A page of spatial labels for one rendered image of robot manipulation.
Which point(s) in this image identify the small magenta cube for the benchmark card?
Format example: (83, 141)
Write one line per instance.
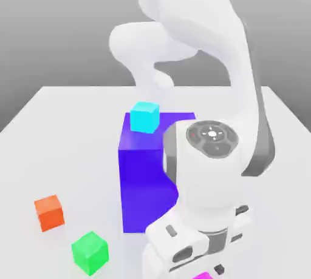
(203, 276)

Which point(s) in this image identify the small green cube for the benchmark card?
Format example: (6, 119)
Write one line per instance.
(90, 253)

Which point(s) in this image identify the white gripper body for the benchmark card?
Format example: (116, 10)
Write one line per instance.
(155, 266)

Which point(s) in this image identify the small cyan cube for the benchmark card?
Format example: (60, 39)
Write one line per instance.
(143, 118)

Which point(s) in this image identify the small orange cube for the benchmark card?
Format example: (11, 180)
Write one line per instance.
(49, 213)

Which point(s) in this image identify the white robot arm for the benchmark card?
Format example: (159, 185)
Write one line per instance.
(206, 182)

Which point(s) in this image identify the large blue box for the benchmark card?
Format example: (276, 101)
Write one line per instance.
(141, 186)

